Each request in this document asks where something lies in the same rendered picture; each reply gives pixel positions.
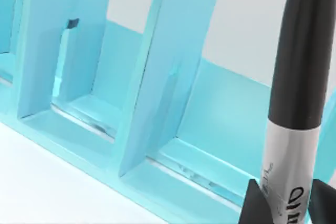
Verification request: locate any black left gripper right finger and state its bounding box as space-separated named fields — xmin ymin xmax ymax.
xmin=308 ymin=179 xmax=336 ymax=224

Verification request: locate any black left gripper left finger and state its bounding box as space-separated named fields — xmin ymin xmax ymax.
xmin=238 ymin=178 xmax=271 ymax=224

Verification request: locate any black and grey marker pen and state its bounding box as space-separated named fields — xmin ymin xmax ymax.
xmin=256 ymin=0 xmax=336 ymax=224

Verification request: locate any light blue rack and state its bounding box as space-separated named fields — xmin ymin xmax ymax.
xmin=0 ymin=0 xmax=336 ymax=224

